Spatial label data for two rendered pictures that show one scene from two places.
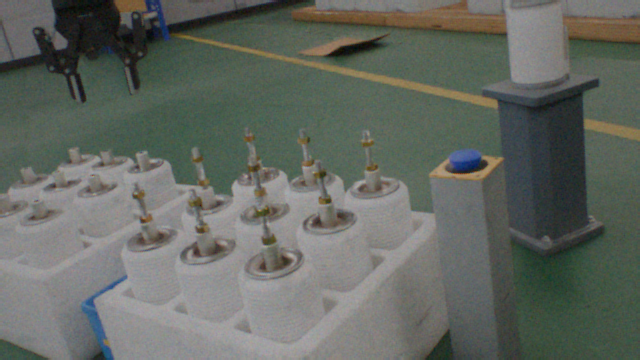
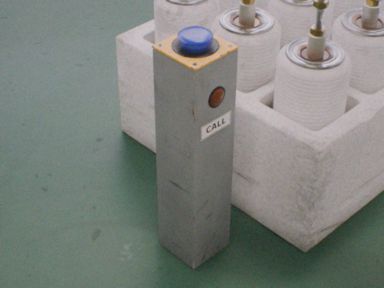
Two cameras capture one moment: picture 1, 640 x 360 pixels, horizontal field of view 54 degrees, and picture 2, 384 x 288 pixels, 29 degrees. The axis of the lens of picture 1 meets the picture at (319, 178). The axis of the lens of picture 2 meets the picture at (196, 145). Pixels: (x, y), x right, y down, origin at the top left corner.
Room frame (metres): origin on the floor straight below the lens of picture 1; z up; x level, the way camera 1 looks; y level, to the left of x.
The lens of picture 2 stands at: (0.80, -0.92, 0.74)
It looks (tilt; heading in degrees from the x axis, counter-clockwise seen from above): 38 degrees down; 95
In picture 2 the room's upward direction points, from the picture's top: straight up
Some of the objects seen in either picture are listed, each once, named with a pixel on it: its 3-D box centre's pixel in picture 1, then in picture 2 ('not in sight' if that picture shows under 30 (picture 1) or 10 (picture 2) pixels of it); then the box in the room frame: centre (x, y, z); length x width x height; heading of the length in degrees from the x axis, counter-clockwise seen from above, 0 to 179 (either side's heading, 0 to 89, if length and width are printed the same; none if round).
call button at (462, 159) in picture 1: (465, 161); (195, 41); (0.73, -0.18, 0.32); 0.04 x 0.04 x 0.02
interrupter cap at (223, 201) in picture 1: (209, 205); not in sight; (0.94, 0.18, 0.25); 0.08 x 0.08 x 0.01
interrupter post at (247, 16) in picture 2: (327, 213); (247, 12); (0.78, 0.00, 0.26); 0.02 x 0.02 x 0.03
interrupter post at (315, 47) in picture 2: (373, 180); (316, 44); (0.87, -0.08, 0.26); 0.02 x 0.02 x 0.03
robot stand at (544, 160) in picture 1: (543, 160); not in sight; (1.10, -0.42, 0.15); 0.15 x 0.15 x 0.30; 21
